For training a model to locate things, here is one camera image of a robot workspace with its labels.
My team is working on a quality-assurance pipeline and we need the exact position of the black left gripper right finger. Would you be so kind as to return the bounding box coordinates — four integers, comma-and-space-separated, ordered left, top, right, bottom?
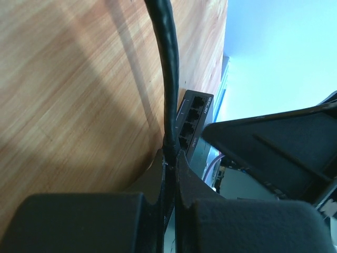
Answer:
175, 152, 332, 252

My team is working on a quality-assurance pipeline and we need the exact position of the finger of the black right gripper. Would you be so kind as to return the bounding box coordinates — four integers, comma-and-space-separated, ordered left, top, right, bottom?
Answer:
202, 93, 336, 206

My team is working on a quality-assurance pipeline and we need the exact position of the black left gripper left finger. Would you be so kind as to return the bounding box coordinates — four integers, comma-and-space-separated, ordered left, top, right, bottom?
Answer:
1, 150, 165, 252

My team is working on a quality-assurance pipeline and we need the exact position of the black ethernet cable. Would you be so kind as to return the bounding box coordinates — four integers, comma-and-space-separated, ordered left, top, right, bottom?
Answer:
143, 0, 181, 253

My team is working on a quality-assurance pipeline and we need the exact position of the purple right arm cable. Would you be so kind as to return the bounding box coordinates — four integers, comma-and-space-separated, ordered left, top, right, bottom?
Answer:
204, 154, 226, 182

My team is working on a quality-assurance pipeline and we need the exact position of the black network switch box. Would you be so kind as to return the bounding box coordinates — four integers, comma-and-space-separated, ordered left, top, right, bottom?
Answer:
176, 90, 220, 187

